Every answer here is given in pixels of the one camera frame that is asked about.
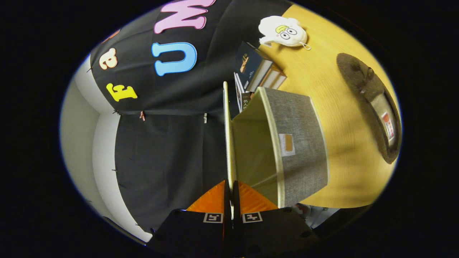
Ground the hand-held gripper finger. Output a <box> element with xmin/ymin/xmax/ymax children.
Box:
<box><xmin>233</xmin><ymin>180</ymin><xmax>320</xmax><ymax>258</ymax></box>
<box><xmin>148</xmin><ymin>180</ymin><xmax>233</xmax><ymax>258</ymax></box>

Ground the grey fabric storage box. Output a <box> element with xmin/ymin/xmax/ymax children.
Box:
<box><xmin>223</xmin><ymin>82</ymin><xmax>329</xmax><ymax>209</ymax></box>

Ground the brown fuzzy slipper shoe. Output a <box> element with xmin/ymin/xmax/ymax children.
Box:
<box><xmin>336</xmin><ymin>53</ymin><xmax>401</xmax><ymax>164</ymax></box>

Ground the white paperback book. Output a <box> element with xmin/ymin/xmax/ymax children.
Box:
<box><xmin>233</xmin><ymin>72</ymin><xmax>256</xmax><ymax>112</ymax></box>

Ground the brown hardcover book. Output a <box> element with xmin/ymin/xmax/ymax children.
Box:
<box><xmin>256</xmin><ymin>64</ymin><xmax>287</xmax><ymax>90</ymax></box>

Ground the dark blue hardcover book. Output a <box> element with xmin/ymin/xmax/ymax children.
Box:
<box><xmin>235</xmin><ymin>41</ymin><xmax>274</xmax><ymax>92</ymax></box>

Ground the white plush toy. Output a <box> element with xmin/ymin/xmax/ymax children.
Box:
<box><xmin>258</xmin><ymin>15</ymin><xmax>312</xmax><ymax>51</ymax></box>

